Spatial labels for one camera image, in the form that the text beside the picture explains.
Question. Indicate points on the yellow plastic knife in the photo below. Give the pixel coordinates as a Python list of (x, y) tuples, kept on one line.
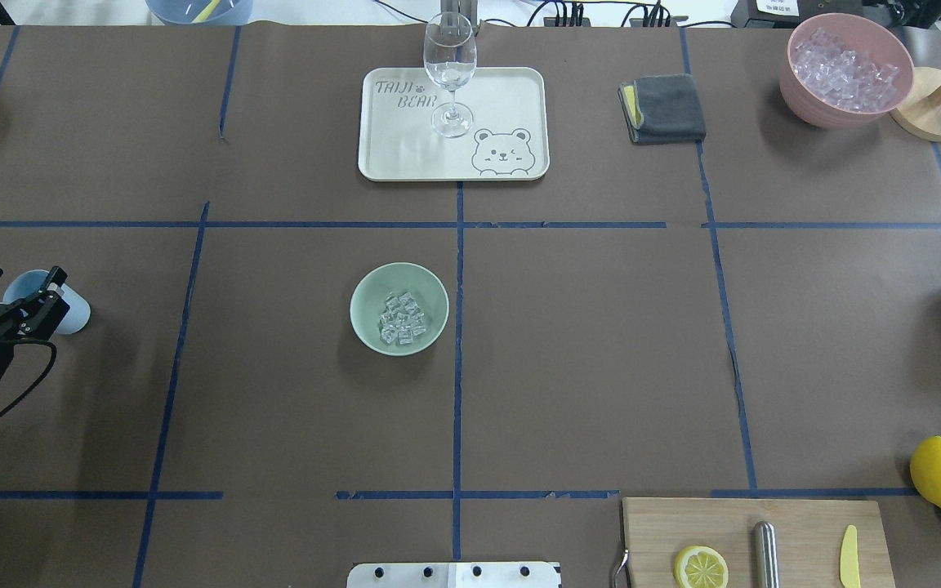
[(849, 569)]

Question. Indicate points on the clear wine glass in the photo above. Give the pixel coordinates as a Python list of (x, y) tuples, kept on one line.
[(450, 56)]

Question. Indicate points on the wooden cutting board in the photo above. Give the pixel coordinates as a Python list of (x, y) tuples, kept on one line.
[(808, 532)]

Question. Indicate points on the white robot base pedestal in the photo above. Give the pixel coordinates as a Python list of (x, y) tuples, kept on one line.
[(456, 574)]

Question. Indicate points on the cream bear tray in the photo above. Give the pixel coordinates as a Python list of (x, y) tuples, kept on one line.
[(508, 141)]

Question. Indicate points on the half lemon slice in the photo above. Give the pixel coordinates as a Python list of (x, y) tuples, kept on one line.
[(700, 566)]

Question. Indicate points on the yellow plastic fork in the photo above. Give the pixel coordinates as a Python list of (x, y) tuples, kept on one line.
[(206, 12)]

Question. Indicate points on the blue bowl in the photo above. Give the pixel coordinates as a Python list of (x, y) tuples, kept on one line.
[(228, 13)]

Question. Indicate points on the steel muddler black cap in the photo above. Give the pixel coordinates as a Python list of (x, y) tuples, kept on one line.
[(766, 561)]

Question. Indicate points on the ice cubes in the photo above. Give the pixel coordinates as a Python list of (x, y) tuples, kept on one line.
[(403, 320)]

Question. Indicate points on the pink bowl with ice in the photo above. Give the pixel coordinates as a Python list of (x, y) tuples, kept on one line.
[(841, 71)]

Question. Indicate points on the light blue cup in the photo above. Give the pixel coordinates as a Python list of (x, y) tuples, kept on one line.
[(79, 311)]

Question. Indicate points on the green bowl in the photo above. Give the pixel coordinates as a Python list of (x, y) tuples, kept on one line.
[(367, 303)]

